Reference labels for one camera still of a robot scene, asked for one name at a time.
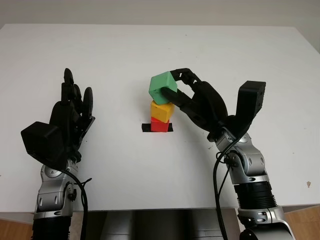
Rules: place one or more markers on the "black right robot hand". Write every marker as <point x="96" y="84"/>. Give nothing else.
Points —
<point x="207" y="107"/>

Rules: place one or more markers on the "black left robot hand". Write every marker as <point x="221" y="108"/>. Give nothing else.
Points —
<point x="67" y="115"/>

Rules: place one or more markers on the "yellow block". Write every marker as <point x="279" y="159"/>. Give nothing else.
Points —
<point x="162" y="112"/>

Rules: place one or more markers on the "red block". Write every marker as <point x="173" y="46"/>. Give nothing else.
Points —
<point x="158" y="127"/>

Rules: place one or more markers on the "green block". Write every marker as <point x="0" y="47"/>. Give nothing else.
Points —
<point x="161" y="81"/>

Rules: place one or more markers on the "black tape strip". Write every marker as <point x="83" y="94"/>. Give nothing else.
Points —
<point x="145" y="127"/>

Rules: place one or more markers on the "white table leg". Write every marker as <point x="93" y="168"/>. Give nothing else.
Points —
<point x="237" y="222"/>

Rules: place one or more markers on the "grey robot body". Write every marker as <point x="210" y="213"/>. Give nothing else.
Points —
<point x="160" y="225"/>

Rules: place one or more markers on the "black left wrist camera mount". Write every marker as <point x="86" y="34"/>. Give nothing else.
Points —
<point x="42" y="141"/>

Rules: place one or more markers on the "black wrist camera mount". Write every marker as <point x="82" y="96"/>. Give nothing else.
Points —
<point x="42" y="141"/>
<point x="250" y="105"/>

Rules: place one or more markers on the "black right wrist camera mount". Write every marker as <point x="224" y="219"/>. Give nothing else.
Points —
<point x="250" y="105"/>

